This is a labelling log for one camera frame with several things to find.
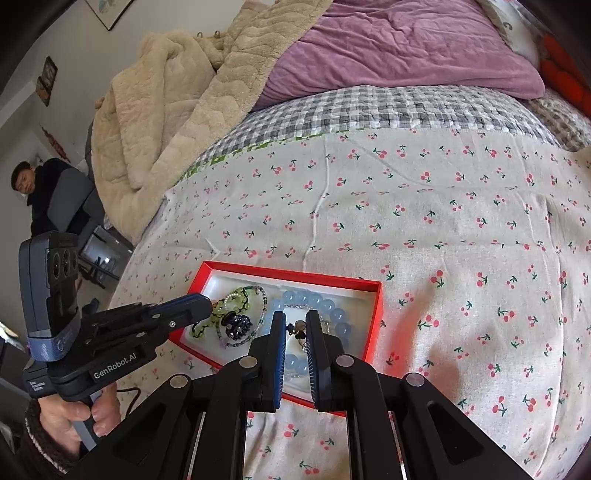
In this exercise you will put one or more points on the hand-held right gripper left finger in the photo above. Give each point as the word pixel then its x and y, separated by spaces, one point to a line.
pixel 277 360

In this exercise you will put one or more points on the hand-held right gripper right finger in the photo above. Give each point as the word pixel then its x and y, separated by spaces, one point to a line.
pixel 318 360

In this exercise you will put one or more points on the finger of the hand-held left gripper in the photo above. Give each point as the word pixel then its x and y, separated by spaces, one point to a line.
pixel 180 323
pixel 189 302

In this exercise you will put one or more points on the black rhinestone hair claw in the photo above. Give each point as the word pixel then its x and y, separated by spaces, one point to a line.
pixel 235 325

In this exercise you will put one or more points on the red cardboard box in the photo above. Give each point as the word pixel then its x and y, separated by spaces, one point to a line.
pixel 277 276

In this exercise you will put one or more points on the person's left forearm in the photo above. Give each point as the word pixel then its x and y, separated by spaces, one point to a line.
pixel 39 454

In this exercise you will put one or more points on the person's left hand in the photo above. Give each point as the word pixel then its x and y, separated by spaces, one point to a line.
pixel 57 417

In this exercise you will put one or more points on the grey chair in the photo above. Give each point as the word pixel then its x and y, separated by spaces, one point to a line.
pixel 81 198

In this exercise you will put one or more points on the beige quilted blanket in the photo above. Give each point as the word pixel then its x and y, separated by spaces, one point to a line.
pixel 161 115

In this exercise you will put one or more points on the cherry print cloth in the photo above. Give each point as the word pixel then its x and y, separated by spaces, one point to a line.
pixel 461 230

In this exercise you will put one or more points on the grey gingham sheet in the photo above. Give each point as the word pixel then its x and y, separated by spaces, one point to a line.
pixel 369 110

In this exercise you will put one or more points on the purple pillow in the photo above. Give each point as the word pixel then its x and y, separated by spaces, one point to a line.
pixel 392 46

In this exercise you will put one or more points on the orange plush cushion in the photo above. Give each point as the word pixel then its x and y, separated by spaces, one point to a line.
pixel 558 74

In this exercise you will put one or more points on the white printed pillow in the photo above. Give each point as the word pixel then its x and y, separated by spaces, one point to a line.
pixel 512 27

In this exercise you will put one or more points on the red wall decoration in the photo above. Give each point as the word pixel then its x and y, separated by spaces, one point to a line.
pixel 55 143

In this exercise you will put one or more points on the small wall poster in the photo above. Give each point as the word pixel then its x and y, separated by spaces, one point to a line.
pixel 47 81

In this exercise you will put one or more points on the framed wall picture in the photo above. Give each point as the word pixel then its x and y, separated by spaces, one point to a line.
pixel 108 11

